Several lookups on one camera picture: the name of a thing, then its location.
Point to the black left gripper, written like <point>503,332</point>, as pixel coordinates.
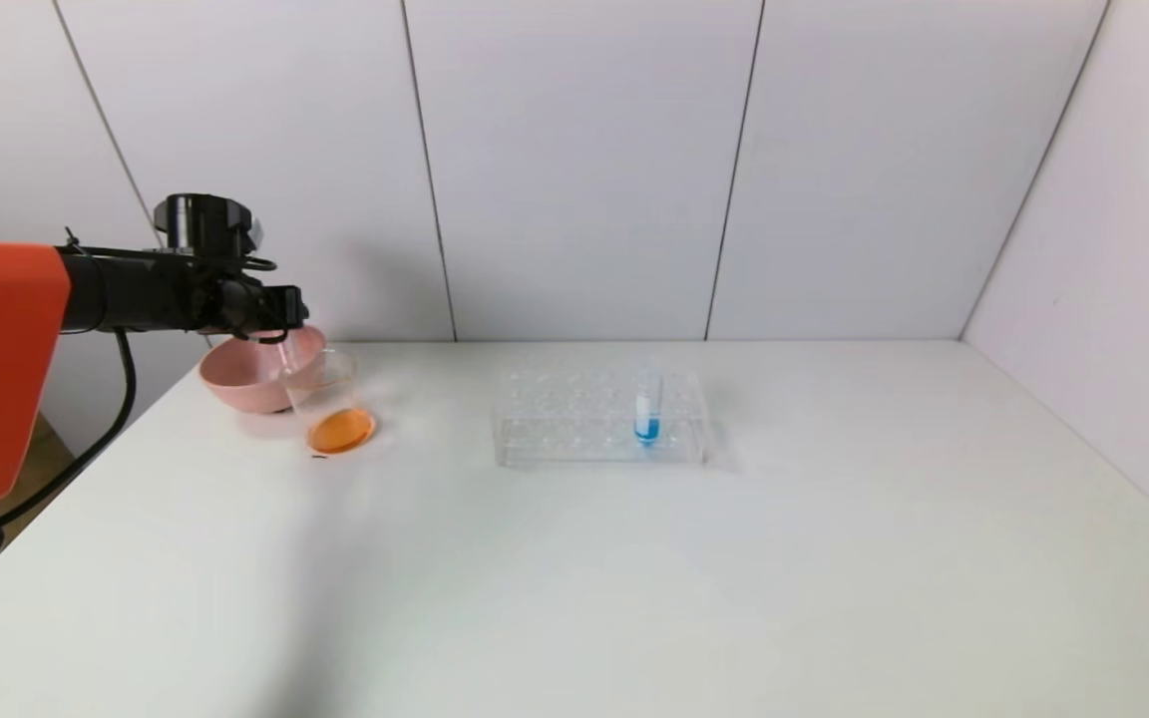
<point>285,305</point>

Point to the test tube with yellow pigment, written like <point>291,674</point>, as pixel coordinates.
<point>287,359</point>

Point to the clear glass beaker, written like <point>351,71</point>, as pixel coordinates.
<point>340,431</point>

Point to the clear acrylic test tube rack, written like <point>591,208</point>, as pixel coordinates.
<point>555,439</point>

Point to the test tube with blue pigment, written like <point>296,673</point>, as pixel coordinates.
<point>646,429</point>

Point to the pink plastic bowl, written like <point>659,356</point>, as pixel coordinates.
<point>245,384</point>

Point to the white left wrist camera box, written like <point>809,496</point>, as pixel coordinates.
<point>253,231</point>

